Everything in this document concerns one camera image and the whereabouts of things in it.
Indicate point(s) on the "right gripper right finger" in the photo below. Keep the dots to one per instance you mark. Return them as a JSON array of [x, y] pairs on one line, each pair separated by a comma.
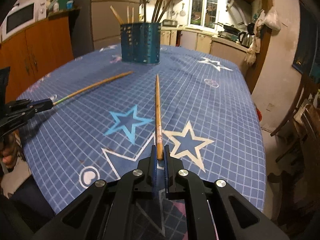
[[215, 210]]

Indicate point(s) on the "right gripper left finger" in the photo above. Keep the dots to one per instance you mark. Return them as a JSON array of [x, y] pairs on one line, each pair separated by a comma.
[[104, 210]]

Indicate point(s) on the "light wooden chopstick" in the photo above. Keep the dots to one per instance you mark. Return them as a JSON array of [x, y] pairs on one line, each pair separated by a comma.
[[110, 79]]

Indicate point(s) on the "brown wooden chopstick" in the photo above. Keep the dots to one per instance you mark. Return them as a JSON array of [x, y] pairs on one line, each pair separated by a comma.
[[159, 142]]

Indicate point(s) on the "kitchen window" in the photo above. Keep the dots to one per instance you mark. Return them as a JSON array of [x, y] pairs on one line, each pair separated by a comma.
[[204, 13]]

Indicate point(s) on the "left hand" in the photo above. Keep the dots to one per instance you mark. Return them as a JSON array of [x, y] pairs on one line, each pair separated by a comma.
[[9, 150]]

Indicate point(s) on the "orange wooden cabinet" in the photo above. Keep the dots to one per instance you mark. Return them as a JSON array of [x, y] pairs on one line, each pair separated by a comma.
[[37, 50]]

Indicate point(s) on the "blue star patterned tablecloth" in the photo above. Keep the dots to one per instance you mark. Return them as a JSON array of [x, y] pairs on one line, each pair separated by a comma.
[[209, 122]]

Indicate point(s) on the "white microwave oven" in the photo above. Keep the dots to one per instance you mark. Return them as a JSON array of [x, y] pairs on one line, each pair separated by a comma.
[[23, 15]]

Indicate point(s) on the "silver multi-door refrigerator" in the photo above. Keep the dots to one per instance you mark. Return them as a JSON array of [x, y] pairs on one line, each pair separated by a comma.
[[97, 23]]

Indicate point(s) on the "wooden chair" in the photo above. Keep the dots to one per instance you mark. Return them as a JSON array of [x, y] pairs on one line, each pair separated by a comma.
[[307, 90]]

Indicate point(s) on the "teal perforated utensil holder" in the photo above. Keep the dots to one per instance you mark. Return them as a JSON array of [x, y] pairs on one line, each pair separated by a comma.
[[140, 42]]

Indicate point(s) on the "steel electric kettle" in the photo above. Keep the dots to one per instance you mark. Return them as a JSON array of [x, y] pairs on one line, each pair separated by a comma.
[[245, 38]]

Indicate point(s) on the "gas stove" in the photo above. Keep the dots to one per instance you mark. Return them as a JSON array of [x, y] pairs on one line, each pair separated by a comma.
[[227, 35]]

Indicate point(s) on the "dark curtained window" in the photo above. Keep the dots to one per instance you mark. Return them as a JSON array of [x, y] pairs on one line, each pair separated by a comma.
[[306, 60]]

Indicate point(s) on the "toaster oven on counter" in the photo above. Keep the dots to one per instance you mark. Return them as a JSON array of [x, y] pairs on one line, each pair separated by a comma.
[[169, 23]]

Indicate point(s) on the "black wok on stove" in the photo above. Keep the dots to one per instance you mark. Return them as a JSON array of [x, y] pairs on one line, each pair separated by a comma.
[[229, 29]]

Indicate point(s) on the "white hanging plastic bag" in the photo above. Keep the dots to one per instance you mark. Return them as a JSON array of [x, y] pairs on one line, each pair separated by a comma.
[[271, 20]]

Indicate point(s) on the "steel range hood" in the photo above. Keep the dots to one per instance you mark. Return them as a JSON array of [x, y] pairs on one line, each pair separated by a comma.
[[240, 11]]

